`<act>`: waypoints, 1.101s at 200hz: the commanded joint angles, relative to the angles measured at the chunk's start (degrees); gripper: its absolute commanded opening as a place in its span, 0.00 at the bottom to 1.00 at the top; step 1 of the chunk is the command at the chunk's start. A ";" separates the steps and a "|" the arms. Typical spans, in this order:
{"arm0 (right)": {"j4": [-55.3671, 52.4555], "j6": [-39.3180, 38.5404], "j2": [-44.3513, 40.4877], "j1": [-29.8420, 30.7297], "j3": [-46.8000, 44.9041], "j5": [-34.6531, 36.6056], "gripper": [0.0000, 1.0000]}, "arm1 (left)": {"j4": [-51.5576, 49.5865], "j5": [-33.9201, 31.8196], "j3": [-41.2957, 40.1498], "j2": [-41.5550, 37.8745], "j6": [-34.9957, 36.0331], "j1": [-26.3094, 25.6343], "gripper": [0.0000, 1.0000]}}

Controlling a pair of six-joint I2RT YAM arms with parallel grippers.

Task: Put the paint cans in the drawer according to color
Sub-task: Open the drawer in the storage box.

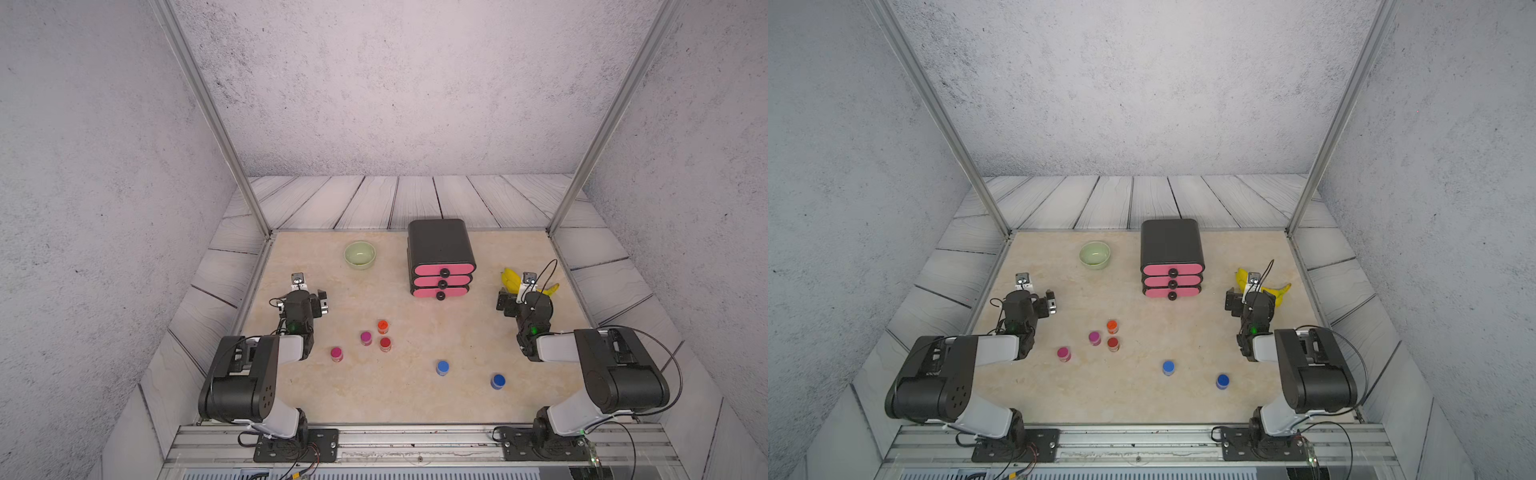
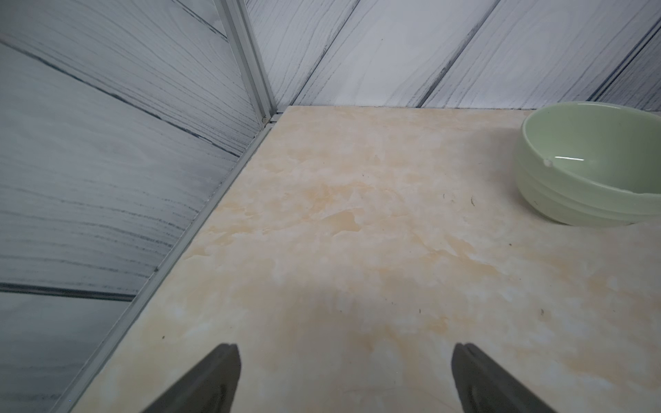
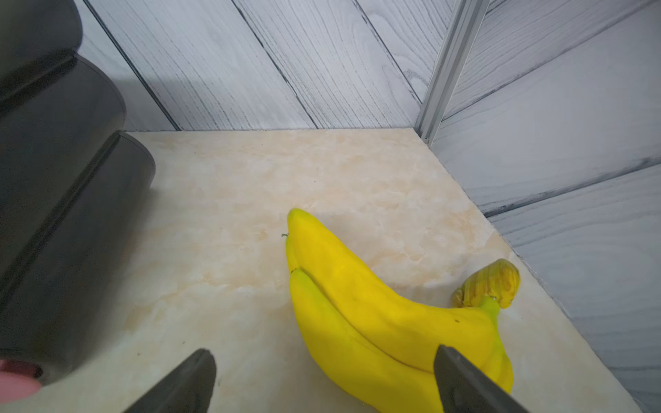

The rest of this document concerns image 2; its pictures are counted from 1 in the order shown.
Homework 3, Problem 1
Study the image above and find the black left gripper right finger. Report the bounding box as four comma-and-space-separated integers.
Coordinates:
451, 343, 555, 413

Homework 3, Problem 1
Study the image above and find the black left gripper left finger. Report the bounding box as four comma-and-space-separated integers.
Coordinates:
143, 343, 241, 413

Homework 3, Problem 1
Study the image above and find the light green bowl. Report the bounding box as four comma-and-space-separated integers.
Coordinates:
514, 102, 660, 227

